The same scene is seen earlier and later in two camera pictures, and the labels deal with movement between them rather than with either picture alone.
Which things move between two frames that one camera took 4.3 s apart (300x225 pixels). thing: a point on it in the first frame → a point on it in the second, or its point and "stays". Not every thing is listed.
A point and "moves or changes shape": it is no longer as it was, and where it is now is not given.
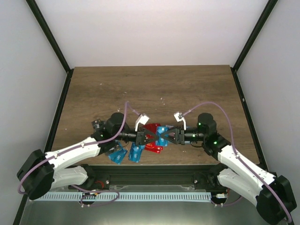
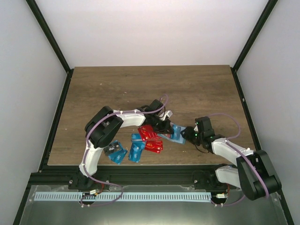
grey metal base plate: [244, 213] stays
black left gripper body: [139, 137] → [158, 127]
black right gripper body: [181, 136] → [196, 139]
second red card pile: [150, 146] stays
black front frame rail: [185, 175] stays
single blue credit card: [161, 141] moves or changes shape
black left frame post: [35, 10] stays
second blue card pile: [117, 156] stays
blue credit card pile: [135, 152] stays
